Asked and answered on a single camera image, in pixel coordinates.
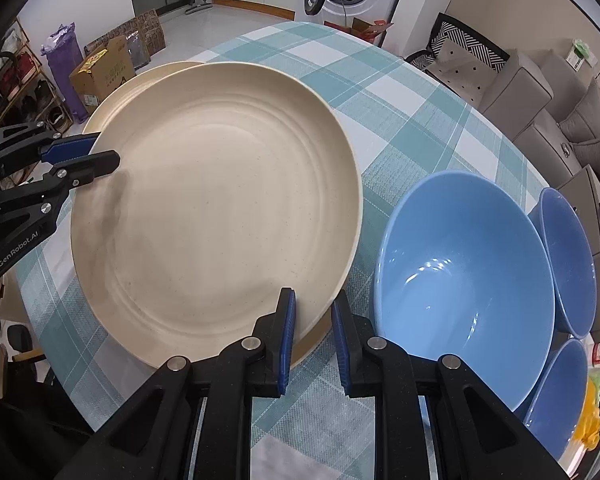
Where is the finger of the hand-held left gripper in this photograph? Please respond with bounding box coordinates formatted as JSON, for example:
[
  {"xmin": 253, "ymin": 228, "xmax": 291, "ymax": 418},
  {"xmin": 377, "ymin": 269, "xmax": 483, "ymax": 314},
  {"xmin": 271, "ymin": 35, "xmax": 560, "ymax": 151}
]
[
  {"xmin": 0, "ymin": 121, "xmax": 103, "ymax": 171},
  {"xmin": 0, "ymin": 149, "xmax": 122, "ymax": 217}
]

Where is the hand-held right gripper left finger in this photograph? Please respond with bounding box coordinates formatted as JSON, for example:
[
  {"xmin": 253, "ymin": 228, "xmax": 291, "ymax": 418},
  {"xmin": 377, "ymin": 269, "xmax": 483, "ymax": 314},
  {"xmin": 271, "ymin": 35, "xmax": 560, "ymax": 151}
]
[{"xmin": 55, "ymin": 287, "xmax": 301, "ymax": 480}]

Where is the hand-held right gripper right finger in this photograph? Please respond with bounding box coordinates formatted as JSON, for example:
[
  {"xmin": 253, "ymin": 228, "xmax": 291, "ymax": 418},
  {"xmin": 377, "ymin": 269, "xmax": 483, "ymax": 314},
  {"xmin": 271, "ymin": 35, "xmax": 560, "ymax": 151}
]
[{"xmin": 330, "ymin": 290, "xmax": 571, "ymax": 480}]

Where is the beige plate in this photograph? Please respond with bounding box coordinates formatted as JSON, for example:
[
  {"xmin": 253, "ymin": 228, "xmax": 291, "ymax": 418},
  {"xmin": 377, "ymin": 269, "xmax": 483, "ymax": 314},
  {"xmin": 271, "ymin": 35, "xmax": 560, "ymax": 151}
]
[
  {"xmin": 70, "ymin": 61, "xmax": 365, "ymax": 363},
  {"xmin": 82, "ymin": 60, "xmax": 333, "ymax": 370}
]

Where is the blue bowl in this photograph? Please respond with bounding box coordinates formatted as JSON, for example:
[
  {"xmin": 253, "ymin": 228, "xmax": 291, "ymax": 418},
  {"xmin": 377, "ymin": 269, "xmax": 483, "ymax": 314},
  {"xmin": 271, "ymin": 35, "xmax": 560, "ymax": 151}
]
[
  {"xmin": 527, "ymin": 187, "xmax": 598, "ymax": 339},
  {"xmin": 520, "ymin": 338, "xmax": 590, "ymax": 461},
  {"xmin": 373, "ymin": 170, "xmax": 556, "ymax": 413}
]

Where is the purple bag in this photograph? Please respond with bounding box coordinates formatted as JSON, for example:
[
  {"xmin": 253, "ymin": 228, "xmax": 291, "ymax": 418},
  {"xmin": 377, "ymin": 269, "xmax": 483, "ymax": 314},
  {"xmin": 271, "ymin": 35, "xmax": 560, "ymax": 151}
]
[{"xmin": 41, "ymin": 22, "xmax": 88, "ymax": 123}]

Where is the yellow cardboard box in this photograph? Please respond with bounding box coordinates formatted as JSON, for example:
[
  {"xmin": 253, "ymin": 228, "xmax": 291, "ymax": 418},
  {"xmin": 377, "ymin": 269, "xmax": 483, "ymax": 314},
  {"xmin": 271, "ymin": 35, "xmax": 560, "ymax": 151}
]
[{"xmin": 69, "ymin": 35, "xmax": 137, "ymax": 116}]

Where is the dark grey flat box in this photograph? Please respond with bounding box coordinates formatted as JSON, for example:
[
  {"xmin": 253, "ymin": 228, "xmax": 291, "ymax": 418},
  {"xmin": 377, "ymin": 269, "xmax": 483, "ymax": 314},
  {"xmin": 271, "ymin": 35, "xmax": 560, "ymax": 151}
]
[{"xmin": 123, "ymin": 30, "xmax": 152, "ymax": 70}]

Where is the brown patterned cardboard box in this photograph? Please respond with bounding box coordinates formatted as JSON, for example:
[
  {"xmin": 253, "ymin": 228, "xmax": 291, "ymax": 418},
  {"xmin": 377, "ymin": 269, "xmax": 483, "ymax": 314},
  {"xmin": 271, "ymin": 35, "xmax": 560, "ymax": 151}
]
[{"xmin": 84, "ymin": 8, "xmax": 168, "ymax": 68}]

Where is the yellow plastic bag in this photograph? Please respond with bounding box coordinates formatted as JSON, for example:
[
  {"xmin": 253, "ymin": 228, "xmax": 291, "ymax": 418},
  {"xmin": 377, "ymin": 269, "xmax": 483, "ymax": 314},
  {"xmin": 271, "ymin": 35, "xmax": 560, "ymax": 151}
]
[{"xmin": 575, "ymin": 370, "xmax": 600, "ymax": 453}]

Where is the red cardboard box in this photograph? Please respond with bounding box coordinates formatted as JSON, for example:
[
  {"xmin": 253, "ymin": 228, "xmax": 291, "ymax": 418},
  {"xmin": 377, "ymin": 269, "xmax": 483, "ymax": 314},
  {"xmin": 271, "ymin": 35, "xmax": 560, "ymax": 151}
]
[{"xmin": 324, "ymin": 17, "xmax": 396, "ymax": 48}]

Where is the grey sofa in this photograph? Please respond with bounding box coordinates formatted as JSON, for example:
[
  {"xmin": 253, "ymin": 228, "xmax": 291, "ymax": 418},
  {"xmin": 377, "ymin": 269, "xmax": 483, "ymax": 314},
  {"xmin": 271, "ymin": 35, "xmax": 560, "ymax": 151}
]
[{"xmin": 480, "ymin": 47, "xmax": 600, "ymax": 181}]

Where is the white and green wall box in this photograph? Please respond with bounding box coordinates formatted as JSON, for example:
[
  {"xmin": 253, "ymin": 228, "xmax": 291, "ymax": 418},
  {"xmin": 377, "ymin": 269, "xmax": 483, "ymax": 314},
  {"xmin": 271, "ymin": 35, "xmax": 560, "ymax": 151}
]
[{"xmin": 565, "ymin": 37, "xmax": 598, "ymax": 68}]

